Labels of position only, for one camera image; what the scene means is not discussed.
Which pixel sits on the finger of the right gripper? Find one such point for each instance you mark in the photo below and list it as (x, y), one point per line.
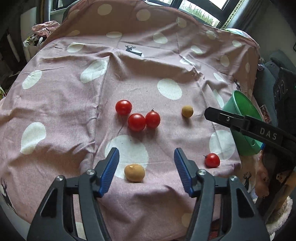
(259, 130)

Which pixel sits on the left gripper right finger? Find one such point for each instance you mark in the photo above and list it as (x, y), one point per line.
(239, 218)

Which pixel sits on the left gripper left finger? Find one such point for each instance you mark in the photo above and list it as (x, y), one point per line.
(70, 209)

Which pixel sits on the green plastic bowl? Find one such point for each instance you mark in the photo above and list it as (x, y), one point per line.
(242, 107)

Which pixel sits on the tan round fruit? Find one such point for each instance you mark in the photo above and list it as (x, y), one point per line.
(134, 173)

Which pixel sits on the small tan longan fruit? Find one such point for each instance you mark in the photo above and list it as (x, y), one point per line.
(187, 111)

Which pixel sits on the black speaker box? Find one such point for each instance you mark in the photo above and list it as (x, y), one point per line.
(284, 99)

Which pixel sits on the red cherry tomato with stem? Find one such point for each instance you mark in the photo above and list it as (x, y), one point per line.
(212, 160)

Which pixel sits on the black framed window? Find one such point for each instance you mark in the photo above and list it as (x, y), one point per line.
(213, 13)

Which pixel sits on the pink polka dot cloth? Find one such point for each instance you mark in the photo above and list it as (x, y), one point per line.
(59, 116)

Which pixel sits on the pink crumpled clothing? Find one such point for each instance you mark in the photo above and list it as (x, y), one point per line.
(45, 29)

